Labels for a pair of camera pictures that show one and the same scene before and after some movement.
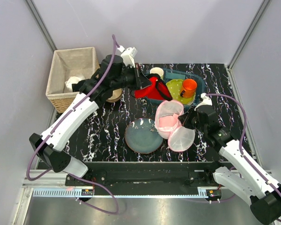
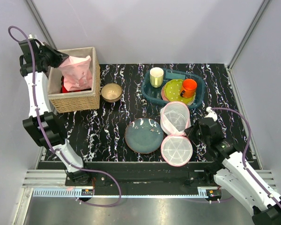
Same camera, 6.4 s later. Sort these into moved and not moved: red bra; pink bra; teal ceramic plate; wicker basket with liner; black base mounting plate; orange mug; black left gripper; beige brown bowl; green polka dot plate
Moved: black left gripper; red bra; pink bra
Not moved: beige brown bowl; orange mug; wicker basket with liner; black base mounting plate; teal ceramic plate; green polka dot plate
